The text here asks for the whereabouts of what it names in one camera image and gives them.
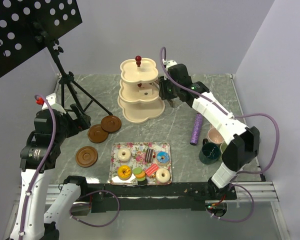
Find stacked colourful macarons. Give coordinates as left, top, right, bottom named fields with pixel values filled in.
left=132, top=167, right=148, bottom=186

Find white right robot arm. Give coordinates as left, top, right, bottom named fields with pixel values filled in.
left=158, top=60, right=260, bottom=200

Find brown wooden saucer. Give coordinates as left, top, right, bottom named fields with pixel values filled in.
left=100, top=115, right=122, bottom=133
left=75, top=146, right=98, bottom=168
left=87, top=124, right=109, bottom=144

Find blue glazed donut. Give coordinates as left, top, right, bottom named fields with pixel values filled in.
left=156, top=151, right=170, bottom=166

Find yellow glazed donut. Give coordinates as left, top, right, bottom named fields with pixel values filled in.
left=117, top=165, right=132, bottom=181

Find light green cup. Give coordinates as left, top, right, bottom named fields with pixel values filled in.
left=219, top=142, right=228, bottom=154

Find chocolate cake slice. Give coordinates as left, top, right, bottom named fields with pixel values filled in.
left=144, top=148, right=155, bottom=164

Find dark green mug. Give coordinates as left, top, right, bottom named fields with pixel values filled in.
left=198, top=138, right=221, bottom=165

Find black perforated music stand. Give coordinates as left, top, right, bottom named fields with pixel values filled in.
left=0, top=0, right=112, bottom=115

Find purple glitter microphone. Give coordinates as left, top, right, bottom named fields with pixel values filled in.
left=190, top=113, right=204, bottom=146

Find pink cup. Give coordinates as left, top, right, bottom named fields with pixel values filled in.
left=207, top=128, right=224, bottom=146

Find white cake slice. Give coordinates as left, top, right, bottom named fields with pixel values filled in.
left=139, top=88, right=153, bottom=97

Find cream glazed donut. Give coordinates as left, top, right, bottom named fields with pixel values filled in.
left=155, top=168, right=171, bottom=184

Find red striped cake slice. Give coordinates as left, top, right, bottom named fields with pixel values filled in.
left=145, top=163, right=159, bottom=177

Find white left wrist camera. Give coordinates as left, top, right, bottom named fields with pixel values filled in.
left=35, top=93, right=66, bottom=114

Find pink cake slice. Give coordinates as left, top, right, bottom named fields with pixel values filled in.
left=142, top=83, right=155, bottom=89

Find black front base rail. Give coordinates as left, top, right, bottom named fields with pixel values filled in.
left=89, top=182, right=216, bottom=213

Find floral serving tray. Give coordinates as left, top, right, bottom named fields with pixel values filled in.
left=108, top=142, right=173, bottom=186

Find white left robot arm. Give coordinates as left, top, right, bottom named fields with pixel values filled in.
left=9, top=103, right=91, bottom=240

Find cream three-tier cake stand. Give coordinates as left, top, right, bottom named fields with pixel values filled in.
left=117, top=55, right=165, bottom=124

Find white glazed donut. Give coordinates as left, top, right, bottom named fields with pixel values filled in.
left=117, top=148, right=132, bottom=163

